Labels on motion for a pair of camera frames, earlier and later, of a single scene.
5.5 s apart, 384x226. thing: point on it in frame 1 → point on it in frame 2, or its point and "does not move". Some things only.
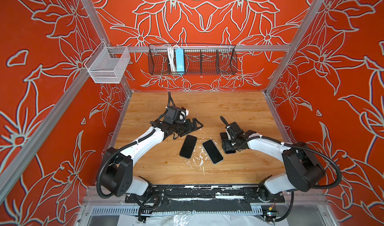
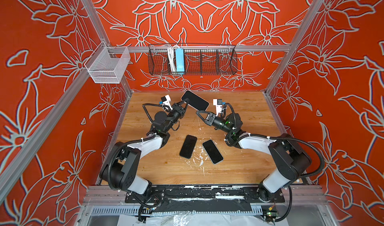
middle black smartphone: x=212 y=151 does not move
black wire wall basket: x=199 y=60 does not move
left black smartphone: x=188 y=147 does not move
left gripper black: x=188 y=128 → x=177 y=110
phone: x=224 y=136 → x=195 y=101
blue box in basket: x=180 y=60 does not move
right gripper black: x=225 y=146 → x=211 y=119
